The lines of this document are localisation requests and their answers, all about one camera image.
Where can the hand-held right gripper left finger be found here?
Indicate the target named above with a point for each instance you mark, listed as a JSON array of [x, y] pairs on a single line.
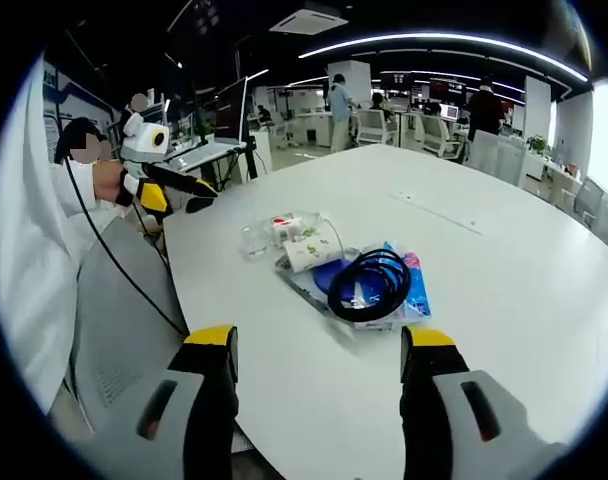
[[184, 415]]

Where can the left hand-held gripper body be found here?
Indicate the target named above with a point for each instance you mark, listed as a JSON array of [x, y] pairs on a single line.
[[139, 142]]

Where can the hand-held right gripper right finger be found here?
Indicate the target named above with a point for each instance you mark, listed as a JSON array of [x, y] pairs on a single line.
[[444, 400]]

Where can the clear plastic bag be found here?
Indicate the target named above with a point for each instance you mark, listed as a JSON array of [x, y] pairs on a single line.
[[256, 240]]

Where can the blue pink packet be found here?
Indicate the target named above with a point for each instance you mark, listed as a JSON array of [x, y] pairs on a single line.
[[419, 287]]

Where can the white packet with green print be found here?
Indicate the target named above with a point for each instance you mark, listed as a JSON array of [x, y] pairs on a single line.
[[311, 252]]

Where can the blue round lid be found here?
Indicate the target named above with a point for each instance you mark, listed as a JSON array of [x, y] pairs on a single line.
[[324, 280]]

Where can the person's left hand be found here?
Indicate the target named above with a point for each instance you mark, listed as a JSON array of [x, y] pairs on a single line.
[[108, 182]]

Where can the white side desk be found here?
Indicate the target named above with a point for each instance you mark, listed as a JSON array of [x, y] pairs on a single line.
[[199, 155]]

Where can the person's head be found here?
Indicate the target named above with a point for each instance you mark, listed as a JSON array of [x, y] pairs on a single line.
[[79, 131]]

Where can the computer monitor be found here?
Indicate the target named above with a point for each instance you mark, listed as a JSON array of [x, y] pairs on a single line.
[[231, 112]]

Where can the white table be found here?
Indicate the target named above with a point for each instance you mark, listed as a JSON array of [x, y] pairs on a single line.
[[484, 300]]

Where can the person in white coat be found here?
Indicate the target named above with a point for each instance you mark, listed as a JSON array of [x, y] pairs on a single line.
[[29, 240]]

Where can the white office chair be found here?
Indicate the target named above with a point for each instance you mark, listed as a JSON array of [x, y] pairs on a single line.
[[436, 135], [374, 125], [494, 155]]

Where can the ceiling air conditioner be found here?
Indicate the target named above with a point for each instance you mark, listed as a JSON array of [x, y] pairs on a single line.
[[309, 20]]

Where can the green potted plant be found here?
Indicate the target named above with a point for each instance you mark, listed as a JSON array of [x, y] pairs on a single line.
[[537, 144]]

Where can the ceiling light strip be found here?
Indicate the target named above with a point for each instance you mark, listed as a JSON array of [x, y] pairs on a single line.
[[444, 39]]

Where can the red wall screen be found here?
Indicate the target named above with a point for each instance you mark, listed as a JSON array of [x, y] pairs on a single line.
[[446, 89]]

